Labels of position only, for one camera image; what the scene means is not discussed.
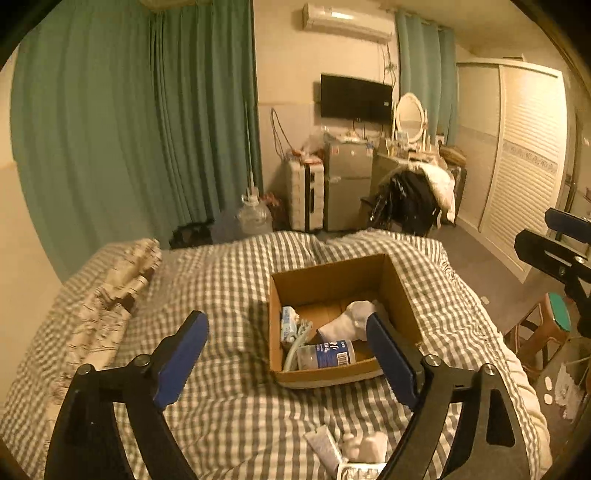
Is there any white louvred wardrobe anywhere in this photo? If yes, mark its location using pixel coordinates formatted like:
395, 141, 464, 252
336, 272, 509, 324
455, 60, 581, 283

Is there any white suitcase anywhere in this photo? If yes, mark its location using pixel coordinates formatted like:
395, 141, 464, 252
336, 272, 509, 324
285, 157, 327, 233

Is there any white garment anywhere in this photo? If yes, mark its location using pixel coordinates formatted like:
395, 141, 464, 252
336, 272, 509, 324
409, 161, 456, 225

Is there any dark suitcase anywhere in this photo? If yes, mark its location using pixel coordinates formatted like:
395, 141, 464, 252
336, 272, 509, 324
445, 165, 468, 225

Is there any wooden stool with green seat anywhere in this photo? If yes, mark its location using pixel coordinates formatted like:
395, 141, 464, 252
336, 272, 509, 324
502, 292, 576, 376

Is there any white floor bag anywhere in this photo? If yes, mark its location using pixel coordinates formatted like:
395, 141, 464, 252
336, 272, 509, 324
553, 364, 583, 408

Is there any plastic bottle with blue label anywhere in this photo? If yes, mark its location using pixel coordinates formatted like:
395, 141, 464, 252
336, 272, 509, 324
296, 339, 356, 370

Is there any black jacket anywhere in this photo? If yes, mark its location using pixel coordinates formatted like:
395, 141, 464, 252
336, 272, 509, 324
368, 168, 442, 237

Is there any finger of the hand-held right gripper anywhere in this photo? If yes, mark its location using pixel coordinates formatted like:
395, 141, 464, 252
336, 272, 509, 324
544, 207, 591, 234
514, 229, 581, 278

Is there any teal hose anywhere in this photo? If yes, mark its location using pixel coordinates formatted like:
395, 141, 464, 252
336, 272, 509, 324
282, 320, 320, 371

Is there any wall cable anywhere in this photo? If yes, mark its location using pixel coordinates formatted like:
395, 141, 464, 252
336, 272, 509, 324
270, 107, 286, 158

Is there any white air conditioner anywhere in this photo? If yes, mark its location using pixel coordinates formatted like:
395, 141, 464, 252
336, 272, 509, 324
302, 2, 397, 44

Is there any wide green curtain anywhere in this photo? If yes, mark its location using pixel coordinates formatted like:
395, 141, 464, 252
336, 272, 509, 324
10, 0, 264, 283

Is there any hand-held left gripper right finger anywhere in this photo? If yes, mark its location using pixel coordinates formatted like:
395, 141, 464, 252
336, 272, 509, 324
365, 312, 528, 480

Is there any blue white tissue packet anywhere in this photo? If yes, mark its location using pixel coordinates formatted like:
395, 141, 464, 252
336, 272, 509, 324
280, 305, 301, 343

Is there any white crumpled sock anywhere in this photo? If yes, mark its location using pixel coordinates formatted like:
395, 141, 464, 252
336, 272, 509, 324
340, 431, 389, 463

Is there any clear blister pack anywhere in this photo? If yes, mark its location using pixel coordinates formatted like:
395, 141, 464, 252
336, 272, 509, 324
335, 460, 389, 480

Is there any white tube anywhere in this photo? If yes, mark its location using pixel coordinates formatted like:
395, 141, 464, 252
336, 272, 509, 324
304, 424, 345, 465

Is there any black wall television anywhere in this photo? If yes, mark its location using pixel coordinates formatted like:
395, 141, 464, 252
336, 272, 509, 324
320, 72, 393, 124

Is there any clear plastic bag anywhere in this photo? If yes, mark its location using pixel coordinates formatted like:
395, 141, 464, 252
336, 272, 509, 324
302, 126, 327, 156

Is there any narrow green curtain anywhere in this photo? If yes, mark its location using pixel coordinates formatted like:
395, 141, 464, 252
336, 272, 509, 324
394, 9, 459, 149

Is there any black floor object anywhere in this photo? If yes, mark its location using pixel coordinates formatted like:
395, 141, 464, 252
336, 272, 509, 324
168, 222, 216, 250

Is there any floral pillow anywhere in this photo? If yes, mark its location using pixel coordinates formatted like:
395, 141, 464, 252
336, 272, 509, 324
45, 237, 163, 403

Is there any dressing table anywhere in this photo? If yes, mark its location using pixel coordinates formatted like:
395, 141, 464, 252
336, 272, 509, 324
371, 148, 450, 195

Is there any oval white mirror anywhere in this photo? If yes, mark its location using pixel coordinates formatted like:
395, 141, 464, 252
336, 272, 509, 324
393, 92, 430, 145

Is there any clear water jug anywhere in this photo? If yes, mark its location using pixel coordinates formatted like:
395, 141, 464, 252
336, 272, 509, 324
236, 185, 274, 241

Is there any silver mini fridge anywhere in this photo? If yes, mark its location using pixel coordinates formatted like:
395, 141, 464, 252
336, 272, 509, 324
322, 138, 374, 232

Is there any cardboard box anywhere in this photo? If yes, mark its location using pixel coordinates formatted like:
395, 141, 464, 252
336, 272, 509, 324
269, 253, 424, 390

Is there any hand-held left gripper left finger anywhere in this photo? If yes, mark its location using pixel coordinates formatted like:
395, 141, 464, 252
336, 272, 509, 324
44, 311, 210, 480

